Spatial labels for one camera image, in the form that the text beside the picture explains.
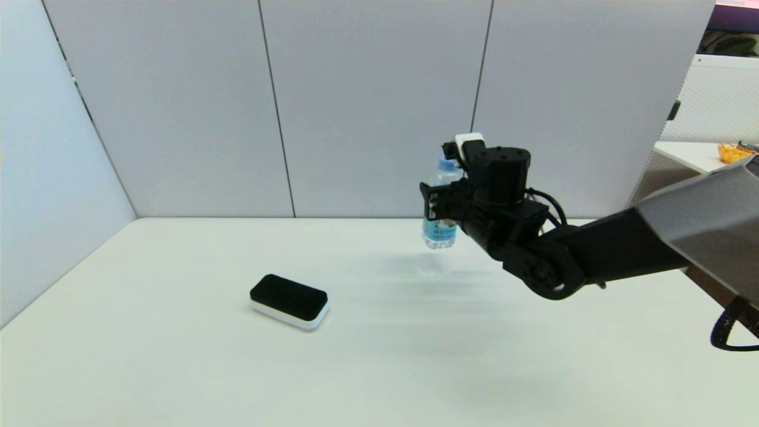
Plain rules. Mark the clear bottle with blue label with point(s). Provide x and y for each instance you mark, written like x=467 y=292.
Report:
x=440 y=237

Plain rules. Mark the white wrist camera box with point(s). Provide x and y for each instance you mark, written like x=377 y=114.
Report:
x=468 y=140

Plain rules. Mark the black partition clip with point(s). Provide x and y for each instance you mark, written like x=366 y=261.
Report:
x=674 y=111

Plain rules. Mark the dark green plant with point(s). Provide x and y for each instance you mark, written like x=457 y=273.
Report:
x=732 y=46

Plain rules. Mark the orange basket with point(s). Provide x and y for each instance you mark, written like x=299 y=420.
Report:
x=734 y=154

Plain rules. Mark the white side desk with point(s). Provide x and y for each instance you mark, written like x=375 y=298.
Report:
x=688 y=154

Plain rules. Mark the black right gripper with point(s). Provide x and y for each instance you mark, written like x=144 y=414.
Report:
x=504 y=178

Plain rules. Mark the black and grey right robot arm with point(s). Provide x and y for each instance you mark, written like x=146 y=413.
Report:
x=616 y=246

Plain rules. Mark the black and white board eraser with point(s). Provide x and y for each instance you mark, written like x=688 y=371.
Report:
x=287 y=293

